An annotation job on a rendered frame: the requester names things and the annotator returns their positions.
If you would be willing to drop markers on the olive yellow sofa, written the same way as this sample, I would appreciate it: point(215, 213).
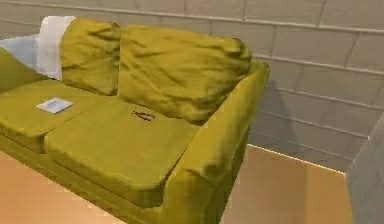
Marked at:
point(133, 156)

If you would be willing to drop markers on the small white book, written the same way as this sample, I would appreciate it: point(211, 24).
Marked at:
point(54, 105)

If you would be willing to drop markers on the white throw cloth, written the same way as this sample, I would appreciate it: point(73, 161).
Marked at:
point(50, 46)

